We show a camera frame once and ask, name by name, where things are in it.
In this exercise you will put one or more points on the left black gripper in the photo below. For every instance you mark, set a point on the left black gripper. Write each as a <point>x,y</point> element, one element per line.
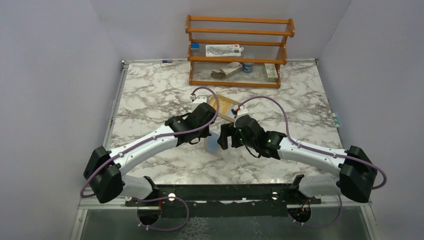
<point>205,132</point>

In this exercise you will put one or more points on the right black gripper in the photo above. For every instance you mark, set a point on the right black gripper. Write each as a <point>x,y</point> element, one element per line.
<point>226,130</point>

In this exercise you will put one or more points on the light blue card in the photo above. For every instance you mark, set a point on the light blue card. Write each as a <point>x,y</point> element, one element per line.
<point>212,145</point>

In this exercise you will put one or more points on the beige leather card holder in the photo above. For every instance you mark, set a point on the beige leather card holder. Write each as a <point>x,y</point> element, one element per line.
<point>213,144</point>

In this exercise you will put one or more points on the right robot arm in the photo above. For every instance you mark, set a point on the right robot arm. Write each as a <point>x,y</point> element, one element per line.
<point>346,172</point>

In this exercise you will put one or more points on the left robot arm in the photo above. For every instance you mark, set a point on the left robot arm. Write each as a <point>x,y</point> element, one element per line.
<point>106,172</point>

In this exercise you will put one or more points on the beige oval tray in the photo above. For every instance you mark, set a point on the beige oval tray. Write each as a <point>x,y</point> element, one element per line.
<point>226,106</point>

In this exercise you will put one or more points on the white staples box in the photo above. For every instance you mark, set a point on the white staples box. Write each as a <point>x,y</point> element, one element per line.
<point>231,68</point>

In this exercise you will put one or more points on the blue lidded small jar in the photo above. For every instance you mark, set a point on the blue lidded small jar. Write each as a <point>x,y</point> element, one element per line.
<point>248,67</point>

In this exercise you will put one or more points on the blue grey eraser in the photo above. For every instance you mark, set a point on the blue grey eraser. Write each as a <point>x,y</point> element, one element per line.
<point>194,48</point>

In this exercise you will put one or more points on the packaged protractor set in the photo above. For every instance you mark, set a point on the packaged protractor set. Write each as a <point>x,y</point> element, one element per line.
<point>223,50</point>

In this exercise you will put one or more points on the orange wooden shelf rack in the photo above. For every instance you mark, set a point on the orange wooden shelf rack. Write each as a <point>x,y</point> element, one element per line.
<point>264,41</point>

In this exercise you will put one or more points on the green white small box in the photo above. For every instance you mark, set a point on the green white small box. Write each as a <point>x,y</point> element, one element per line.
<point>271,72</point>

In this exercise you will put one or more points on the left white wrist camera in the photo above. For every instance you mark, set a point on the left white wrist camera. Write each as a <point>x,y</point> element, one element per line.
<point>197,100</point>

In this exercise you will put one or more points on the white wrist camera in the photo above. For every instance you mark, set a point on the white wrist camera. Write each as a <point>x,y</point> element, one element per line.
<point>197,100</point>
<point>239,112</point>

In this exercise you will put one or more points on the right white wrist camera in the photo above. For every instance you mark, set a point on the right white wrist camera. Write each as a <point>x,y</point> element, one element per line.
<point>239,112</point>

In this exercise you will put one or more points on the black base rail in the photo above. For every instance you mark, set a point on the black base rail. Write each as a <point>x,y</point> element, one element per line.
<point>223,200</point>

